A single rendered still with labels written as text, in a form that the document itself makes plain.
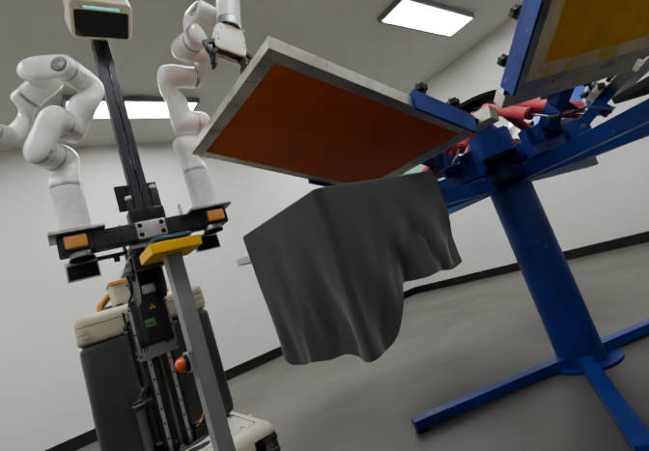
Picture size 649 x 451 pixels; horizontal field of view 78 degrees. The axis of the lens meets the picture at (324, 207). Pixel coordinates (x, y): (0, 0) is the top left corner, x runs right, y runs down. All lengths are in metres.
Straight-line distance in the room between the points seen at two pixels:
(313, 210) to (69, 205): 0.85
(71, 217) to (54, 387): 3.37
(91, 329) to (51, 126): 0.87
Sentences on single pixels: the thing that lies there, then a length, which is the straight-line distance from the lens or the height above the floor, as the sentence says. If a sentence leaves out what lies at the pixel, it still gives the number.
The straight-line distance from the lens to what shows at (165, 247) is 1.08.
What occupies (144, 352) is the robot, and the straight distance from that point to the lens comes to 1.91.
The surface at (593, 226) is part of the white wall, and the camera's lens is 5.57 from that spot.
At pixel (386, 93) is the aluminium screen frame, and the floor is 1.18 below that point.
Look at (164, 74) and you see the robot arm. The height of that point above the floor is 1.67.
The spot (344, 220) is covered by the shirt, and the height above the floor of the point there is 0.85.
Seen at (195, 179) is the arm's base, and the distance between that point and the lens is 1.62.
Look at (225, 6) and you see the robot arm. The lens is 1.45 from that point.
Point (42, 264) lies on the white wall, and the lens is 4.88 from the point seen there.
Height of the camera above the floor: 0.74
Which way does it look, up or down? 9 degrees up
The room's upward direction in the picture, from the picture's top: 19 degrees counter-clockwise
